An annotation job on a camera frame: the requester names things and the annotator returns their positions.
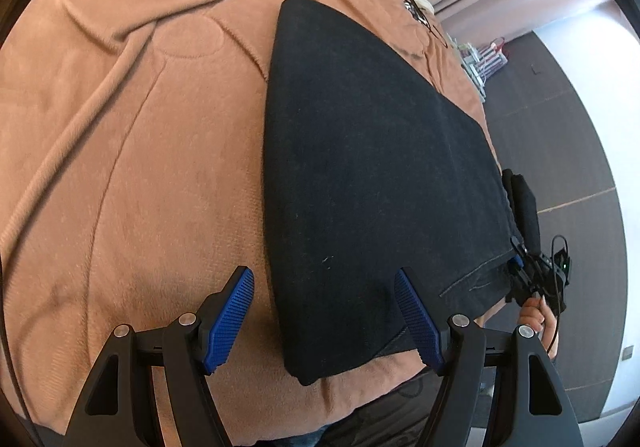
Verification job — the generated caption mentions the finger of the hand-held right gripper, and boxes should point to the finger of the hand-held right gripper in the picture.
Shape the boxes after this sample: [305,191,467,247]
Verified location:
[507,234,532,278]

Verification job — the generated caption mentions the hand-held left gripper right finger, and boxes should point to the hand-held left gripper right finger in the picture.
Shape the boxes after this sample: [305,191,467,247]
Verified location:
[394,268,586,447]

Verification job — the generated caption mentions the person's right hand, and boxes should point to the person's right hand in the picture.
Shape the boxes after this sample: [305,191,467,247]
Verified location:
[517,296,560,360]

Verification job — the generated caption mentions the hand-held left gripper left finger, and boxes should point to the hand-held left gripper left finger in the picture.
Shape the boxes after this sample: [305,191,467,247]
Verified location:
[62,266,256,447]

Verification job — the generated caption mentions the thin black cable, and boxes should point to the thin black cable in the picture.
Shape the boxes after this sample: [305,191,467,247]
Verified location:
[547,234,572,313]

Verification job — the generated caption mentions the black denim pants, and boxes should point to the black denim pants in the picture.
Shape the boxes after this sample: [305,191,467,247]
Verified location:
[262,0,543,388]

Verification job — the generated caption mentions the brown fleece blanket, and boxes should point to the brown fleece blanket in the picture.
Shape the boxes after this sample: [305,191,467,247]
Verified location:
[0,0,501,443]

